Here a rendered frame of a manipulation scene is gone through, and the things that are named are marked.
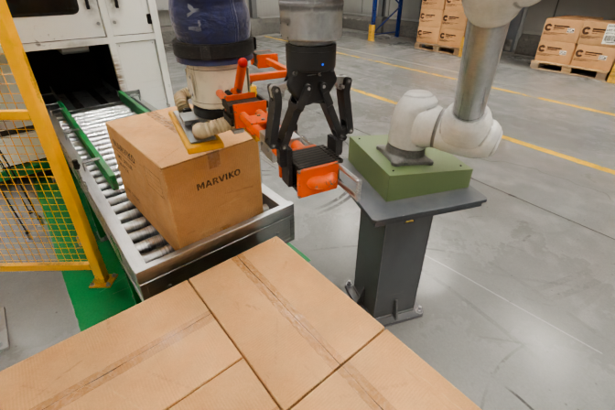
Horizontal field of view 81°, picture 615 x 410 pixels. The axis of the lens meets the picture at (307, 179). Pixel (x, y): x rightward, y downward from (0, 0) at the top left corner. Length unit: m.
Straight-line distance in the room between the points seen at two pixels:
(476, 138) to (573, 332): 1.25
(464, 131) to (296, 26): 0.91
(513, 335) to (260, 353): 1.34
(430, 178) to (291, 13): 1.07
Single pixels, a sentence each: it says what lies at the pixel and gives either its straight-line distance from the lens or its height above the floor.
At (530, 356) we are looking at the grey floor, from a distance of 2.09.
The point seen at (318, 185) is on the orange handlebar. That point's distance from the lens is 0.57.
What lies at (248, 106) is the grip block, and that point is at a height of 1.24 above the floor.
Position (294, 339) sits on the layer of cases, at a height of 0.54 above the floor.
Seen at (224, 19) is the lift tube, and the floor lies 1.41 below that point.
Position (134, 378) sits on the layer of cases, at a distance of 1.23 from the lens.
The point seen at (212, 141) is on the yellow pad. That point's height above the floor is 1.11.
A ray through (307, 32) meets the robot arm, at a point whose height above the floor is 1.44.
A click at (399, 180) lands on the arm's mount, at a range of 1.39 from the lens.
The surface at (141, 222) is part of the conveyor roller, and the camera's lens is 1.79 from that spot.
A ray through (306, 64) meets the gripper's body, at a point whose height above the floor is 1.40.
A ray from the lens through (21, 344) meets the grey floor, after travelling 2.29.
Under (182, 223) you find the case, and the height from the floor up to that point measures 0.70.
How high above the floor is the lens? 1.51
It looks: 30 degrees down
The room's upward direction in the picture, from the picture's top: straight up
